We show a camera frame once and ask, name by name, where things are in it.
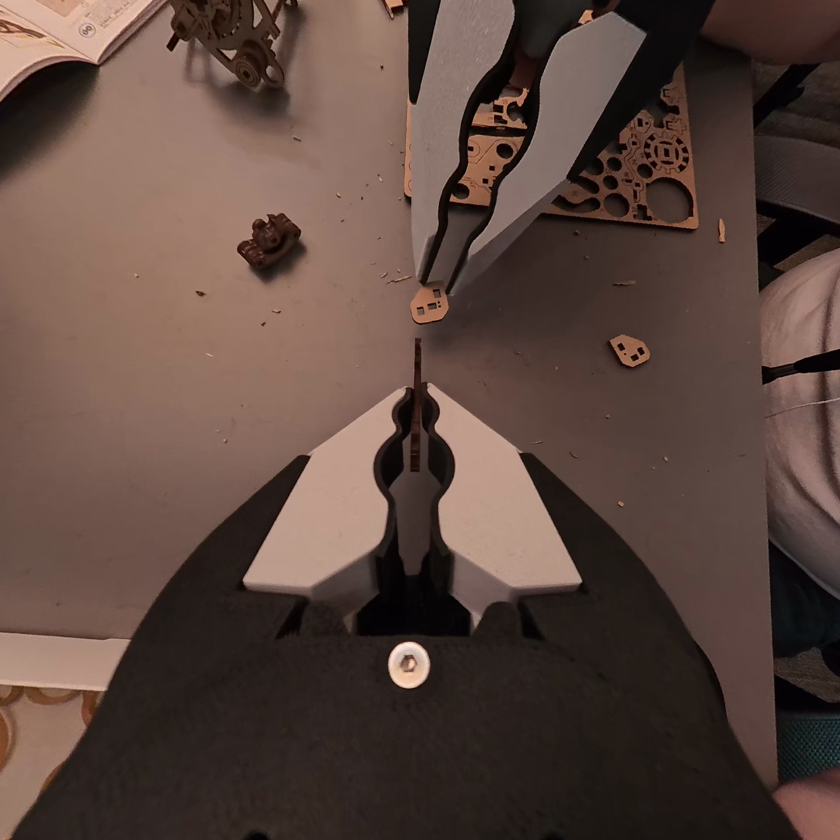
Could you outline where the illustrated instruction booklet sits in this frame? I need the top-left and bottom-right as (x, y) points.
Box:
(0, 0), (169, 104)

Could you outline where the black strap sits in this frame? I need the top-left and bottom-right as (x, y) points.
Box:
(760, 350), (840, 386)

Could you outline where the wooden gear model assembly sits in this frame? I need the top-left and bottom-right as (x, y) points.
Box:
(167, 0), (300, 91)

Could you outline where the small pale wooden plate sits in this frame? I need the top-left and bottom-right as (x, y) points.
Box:
(608, 332), (652, 370)
(409, 280), (453, 324)

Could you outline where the long wooden model part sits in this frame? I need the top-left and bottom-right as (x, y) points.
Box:
(407, 337), (425, 475)

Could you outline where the laser-cut wooden parts sheet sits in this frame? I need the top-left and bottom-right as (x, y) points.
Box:
(403, 66), (699, 232)

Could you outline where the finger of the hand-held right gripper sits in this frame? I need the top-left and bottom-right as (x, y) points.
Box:
(407, 0), (517, 284)
(448, 12), (652, 298)

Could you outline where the person's white shirt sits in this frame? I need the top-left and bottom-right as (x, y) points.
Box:
(756, 248), (840, 568)

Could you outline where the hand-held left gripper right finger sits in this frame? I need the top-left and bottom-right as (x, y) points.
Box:
(420, 383), (584, 615)

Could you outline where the small dark wooden block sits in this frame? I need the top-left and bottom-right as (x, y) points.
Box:
(235, 213), (303, 269)

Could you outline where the person's right forearm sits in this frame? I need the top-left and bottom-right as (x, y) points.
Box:
(697, 0), (840, 68)

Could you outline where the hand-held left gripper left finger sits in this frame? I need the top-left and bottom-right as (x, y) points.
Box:
(243, 385), (417, 610)

